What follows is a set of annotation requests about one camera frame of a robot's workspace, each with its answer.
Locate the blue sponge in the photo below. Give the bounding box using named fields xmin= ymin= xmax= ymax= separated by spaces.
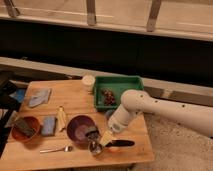
xmin=41 ymin=116 xmax=56 ymax=136

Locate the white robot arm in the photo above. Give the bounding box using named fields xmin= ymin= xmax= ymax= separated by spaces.
xmin=85 ymin=89 xmax=213 ymax=156

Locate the dark sponge in orange bowl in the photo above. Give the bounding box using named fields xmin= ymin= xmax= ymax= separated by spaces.
xmin=14 ymin=118 xmax=35 ymax=137

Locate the green plastic tray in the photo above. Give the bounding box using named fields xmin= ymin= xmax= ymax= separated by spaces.
xmin=93 ymin=76 xmax=143 ymax=111

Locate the purple bowl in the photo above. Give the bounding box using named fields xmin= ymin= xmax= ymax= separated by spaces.
xmin=67 ymin=115 xmax=95 ymax=144

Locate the red grapes bunch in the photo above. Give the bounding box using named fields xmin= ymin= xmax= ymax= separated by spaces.
xmin=101 ymin=89 xmax=116 ymax=106

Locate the metal cup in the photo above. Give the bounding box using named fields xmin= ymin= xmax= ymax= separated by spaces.
xmin=87 ymin=140 xmax=104 ymax=157

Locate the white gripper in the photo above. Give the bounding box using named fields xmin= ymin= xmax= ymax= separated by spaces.
xmin=84 ymin=126 xmax=115 ymax=156

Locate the white cup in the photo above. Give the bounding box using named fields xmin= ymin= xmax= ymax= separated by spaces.
xmin=82 ymin=75 xmax=95 ymax=93

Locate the black spatula orange base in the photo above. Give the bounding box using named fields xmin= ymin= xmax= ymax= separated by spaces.
xmin=105 ymin=140 xmax=135 ymax=152

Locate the orange bowl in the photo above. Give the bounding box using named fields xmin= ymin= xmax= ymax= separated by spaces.
xmin=11 ymin=116 xmax=41 ymax=143

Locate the black equipment at left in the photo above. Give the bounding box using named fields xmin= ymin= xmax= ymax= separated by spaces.
xmin=0 ymin=71 xmax=21 ymax=157

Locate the grey blue cloth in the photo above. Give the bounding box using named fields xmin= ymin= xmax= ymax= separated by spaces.
xmin=28 ymin=88 xmax=52 ymax=108

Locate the metal spoon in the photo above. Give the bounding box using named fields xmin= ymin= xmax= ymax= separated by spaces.
xmin=40 ymin=146 xmax=73 ymax=154

